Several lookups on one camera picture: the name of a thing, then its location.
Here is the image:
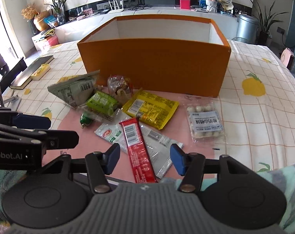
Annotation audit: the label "white ball candy pack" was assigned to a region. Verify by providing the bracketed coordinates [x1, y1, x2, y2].
[182, 95, 225, 142]

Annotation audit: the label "potted green plant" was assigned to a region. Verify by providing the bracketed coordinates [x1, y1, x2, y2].
[250, 0, 288, 45]

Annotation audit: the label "red snack bar wrapper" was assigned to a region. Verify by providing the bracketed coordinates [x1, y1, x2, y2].
[119, 118, 157, 183]

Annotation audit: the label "glass vase plant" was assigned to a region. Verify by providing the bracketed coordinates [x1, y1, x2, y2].
[46, 0, 67, 25]

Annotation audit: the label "dried yellow flowers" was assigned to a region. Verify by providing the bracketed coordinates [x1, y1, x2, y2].
[21, 3, 39, 20]

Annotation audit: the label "white wifi router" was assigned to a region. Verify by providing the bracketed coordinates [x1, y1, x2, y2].
[108, 0, 124, 14]

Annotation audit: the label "white tv console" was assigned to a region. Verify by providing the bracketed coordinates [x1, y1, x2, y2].
[55, 7, 238, 44]

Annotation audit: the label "teddy bear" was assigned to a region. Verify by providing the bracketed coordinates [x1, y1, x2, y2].
[206, 0, 218, 13]

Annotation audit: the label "small green candy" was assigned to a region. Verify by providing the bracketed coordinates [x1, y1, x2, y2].
[79, 113, 93, 128]

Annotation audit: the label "lemon print tablecloth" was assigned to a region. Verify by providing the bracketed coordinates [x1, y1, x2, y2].
[3, 41, 295, 171]

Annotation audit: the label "grey triangular snack packet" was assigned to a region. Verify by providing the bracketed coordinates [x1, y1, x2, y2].
[47, 70, 100, 109]

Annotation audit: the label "clear red pastry packet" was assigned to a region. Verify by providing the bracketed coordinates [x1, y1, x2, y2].
[107, 75, 133, 104]

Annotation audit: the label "pink small heater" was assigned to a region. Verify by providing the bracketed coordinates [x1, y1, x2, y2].
[280, 48, 294, 71]

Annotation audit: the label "pink storage box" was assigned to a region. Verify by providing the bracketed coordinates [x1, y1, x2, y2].
[46, 35, 59, 47]

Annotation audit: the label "orange cardboard box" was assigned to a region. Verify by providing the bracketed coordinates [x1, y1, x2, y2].
[77, 14, 232, 98]

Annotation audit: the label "silver trash can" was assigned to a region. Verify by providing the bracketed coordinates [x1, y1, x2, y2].
[234, 14, 259, 44]

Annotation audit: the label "red box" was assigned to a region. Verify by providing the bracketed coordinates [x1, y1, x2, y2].
[180, 0, 191, 10]

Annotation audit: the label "yellow tissue pack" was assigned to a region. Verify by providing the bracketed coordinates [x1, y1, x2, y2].
[31, 63, 50, 80]

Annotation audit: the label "yellow snack packet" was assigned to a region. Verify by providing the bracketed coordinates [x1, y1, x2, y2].
[122, 89, 179, 130]

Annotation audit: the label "green snack packet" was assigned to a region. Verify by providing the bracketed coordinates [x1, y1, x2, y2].
[86, 90, 118, 117]

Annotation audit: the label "gold vase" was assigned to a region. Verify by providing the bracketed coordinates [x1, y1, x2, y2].
[33, 11, 50, 32]

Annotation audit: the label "white clear snack packet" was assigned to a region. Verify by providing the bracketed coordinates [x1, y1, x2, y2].
[95, 110, 183, 179]

